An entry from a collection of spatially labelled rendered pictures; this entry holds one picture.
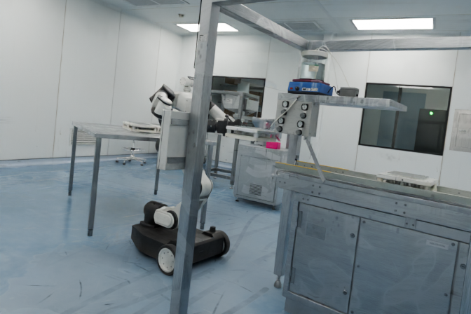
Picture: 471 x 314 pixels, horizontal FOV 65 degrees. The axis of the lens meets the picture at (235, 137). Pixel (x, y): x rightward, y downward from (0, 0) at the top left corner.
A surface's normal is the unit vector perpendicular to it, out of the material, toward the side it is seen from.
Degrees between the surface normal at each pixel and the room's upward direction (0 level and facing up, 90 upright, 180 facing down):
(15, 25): 90
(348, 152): 90
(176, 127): 90
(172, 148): 90
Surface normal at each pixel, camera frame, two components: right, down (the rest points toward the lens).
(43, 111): 0.88, 0.12
